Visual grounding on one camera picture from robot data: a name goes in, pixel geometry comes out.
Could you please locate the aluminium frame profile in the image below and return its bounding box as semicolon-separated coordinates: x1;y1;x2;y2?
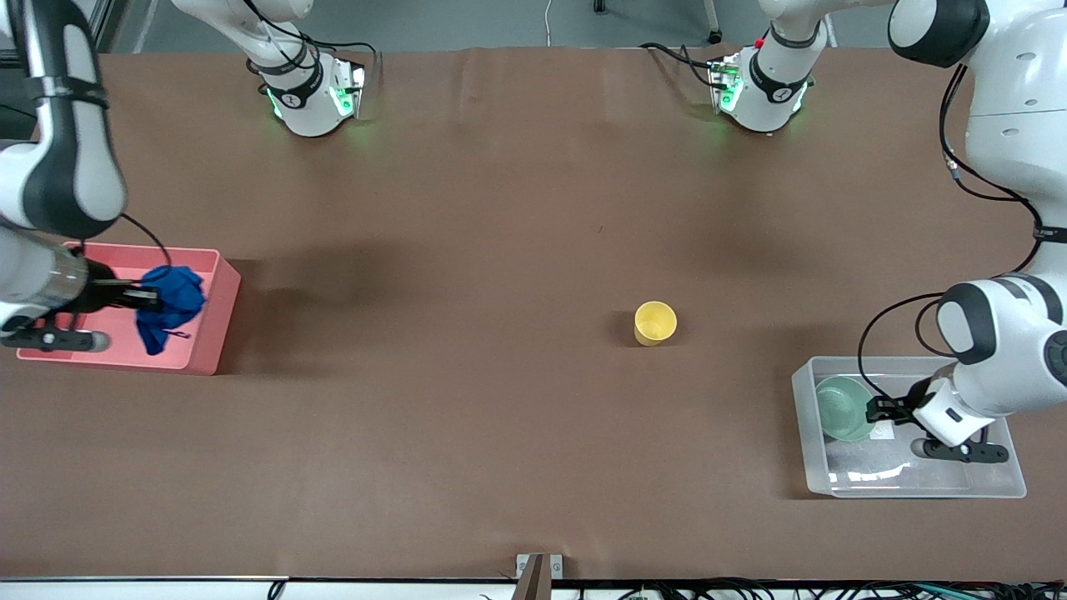
83;0;114;53

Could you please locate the brown table cover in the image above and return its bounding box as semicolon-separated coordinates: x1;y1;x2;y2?
0;46;1067;582

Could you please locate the blue cloth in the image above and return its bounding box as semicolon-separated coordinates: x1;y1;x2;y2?
136;266;207;357

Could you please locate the clear plastic bin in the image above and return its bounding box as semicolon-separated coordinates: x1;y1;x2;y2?
790;356;1028;499

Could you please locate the pink plastic bin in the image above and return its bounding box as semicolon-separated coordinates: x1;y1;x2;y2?
17;242;243;376

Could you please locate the grey metal bracket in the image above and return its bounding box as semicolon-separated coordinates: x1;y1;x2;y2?
515;553;564;600

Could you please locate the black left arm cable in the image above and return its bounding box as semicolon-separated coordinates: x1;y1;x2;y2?
857;65;1047;401

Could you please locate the yellow plastic cup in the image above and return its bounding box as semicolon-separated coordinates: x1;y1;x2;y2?
634;301;678;347

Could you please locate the pale green bowl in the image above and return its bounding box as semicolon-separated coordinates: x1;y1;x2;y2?
815;376;876;443

